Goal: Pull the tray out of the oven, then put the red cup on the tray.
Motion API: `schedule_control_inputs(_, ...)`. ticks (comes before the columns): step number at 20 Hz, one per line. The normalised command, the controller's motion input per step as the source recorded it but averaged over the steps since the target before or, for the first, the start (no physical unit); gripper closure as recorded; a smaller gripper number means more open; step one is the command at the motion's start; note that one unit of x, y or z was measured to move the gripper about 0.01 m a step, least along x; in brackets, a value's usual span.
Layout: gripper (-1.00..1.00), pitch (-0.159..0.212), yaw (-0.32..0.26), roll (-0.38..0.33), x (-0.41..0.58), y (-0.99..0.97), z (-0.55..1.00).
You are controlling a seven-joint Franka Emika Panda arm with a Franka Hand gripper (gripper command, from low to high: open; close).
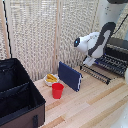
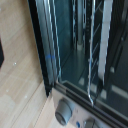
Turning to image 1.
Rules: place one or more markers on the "yellow food pieces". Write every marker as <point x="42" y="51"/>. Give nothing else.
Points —
<point x="51" y="78"/>

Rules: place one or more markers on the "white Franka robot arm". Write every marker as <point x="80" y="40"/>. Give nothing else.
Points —
<point x="100" y="40"/>

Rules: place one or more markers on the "red plastic cup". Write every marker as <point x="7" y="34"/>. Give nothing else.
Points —
<point x="57" y="90"/>

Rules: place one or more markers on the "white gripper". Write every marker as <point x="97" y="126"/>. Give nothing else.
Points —
<point x="89" y="61"/>

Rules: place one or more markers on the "beige woven folding screen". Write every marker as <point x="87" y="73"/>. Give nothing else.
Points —
<point x="36" y="33"/>

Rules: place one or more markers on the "black fabric storage box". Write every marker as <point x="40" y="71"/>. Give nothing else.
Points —
<point x="20" y="96"/>

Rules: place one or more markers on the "black dish rack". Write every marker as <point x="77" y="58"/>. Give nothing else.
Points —
<point x="96" y="74"/>

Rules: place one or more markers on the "dark blue rectangular box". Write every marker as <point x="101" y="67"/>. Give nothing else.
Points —
<point x="69" y="76"/>

